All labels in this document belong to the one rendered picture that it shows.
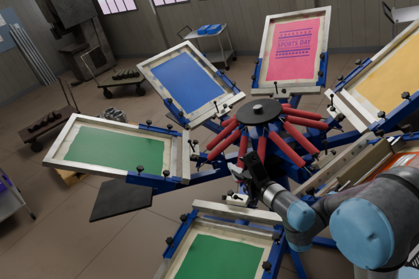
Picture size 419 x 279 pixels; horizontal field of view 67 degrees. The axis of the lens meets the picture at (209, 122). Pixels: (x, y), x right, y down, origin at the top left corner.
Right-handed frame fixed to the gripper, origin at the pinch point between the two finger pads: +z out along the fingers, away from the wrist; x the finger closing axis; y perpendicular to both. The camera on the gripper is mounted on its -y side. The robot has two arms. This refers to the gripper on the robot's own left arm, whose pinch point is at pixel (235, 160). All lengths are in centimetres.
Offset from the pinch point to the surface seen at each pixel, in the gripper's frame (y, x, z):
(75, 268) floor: 181, -94, 186
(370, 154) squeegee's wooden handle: 29, 71, -4
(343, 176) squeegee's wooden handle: 31, 52, -5
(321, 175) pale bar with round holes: 44, 57, 13
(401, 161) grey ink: 32, 79, -14
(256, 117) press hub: 28, 56, 66
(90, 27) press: 35, 78, 793
